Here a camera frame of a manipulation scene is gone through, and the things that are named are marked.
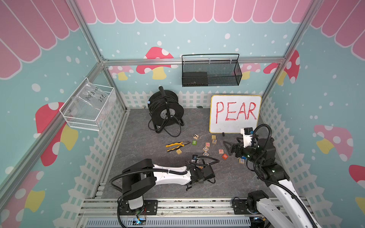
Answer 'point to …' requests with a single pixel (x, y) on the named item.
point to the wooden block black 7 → (196, 136)
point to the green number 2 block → (194, 142)
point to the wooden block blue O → (205, 154)
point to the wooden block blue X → (214, 141)
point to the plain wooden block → (178, 151)
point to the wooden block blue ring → (206, 148)
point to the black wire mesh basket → (210, 70)
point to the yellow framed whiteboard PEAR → (229, 113)
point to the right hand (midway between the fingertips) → (230, 139)
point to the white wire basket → (86, 124)
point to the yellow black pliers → (183, 143)
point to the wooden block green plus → (213, 137)
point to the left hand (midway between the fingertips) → (196, 177)
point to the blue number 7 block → (244, 157)
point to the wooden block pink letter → (207, 144)
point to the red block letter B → (225, 156)
